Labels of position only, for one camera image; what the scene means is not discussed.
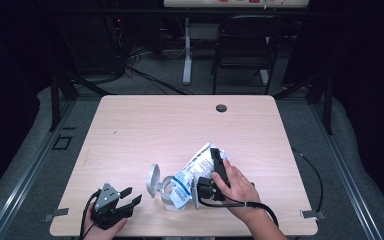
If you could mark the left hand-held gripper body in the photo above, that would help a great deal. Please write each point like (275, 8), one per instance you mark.
(108, 206)

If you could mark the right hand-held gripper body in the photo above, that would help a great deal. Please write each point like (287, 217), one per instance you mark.
(208, 190)

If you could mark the white printed pouch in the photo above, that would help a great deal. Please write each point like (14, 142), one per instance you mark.
(193, 170)

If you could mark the person's left hand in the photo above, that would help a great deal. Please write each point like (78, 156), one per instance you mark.
(101, 235)

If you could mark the person's right hand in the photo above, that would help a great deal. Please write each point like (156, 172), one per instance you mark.
(240, 193)

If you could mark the grey table grommet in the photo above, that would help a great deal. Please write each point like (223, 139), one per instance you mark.
(221, 108)

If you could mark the black folding chair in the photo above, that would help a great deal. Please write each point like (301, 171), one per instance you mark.
(246, 50)

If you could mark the white desk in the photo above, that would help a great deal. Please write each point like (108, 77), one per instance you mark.
(187, 50)

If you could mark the black metal stand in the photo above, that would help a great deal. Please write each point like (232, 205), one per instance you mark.
(55, 100)
(328, 106)

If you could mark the dark equipment box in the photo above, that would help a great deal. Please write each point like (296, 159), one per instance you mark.
(90, 46)

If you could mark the grey metal table bracket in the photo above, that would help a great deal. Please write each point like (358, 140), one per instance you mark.
(56, 214)
(313, 214)

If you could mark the aluminium floor rail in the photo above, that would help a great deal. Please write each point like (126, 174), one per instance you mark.
(26, 175)
(345, 173)

